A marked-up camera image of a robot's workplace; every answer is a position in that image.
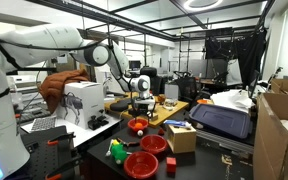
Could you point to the red bowl with orange ball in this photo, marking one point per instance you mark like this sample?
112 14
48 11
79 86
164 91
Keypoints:
132 122

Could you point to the large cardboard box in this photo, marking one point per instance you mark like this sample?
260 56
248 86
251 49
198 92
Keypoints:
270 157

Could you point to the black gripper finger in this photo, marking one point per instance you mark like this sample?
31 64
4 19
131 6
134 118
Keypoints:
135 114
149 115

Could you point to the dark blue plastic lid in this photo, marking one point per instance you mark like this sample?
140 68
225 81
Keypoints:
227 120

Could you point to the brown jacket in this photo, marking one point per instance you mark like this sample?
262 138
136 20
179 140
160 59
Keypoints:
53 86

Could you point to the black office chair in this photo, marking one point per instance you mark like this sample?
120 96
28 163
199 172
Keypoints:
155 80

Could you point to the middle red bowl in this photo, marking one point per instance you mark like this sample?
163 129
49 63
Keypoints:
153 143

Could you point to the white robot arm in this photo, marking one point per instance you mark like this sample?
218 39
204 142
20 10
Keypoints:
20 49

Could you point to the near red bowl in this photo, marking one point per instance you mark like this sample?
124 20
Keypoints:
141 165

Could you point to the pliers with red handles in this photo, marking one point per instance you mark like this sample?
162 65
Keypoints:
128 144

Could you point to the orange ball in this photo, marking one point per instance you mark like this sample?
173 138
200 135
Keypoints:
138 126

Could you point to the wooden shape sorter box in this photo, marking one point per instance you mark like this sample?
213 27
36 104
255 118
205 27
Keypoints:
181 140

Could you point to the metal spoon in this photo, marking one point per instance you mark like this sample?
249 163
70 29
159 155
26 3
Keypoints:
108 153

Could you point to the red cube block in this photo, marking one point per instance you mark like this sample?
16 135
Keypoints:
171 164

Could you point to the blue white tube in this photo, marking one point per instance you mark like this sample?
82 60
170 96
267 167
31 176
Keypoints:
182 124

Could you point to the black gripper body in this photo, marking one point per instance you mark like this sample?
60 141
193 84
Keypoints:
144 105

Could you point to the small orange block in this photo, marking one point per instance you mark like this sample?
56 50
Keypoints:
161 132

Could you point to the green plastic toy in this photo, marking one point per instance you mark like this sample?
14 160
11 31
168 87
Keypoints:
118 152

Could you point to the white robot dog box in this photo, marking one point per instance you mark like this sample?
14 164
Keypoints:
81 101

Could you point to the open small cardboard box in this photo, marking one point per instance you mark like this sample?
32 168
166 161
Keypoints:
279 86

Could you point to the orange bowl on table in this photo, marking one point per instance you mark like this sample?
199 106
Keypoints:
202 101

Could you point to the small white ball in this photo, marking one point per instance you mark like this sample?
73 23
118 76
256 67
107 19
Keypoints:
140 133

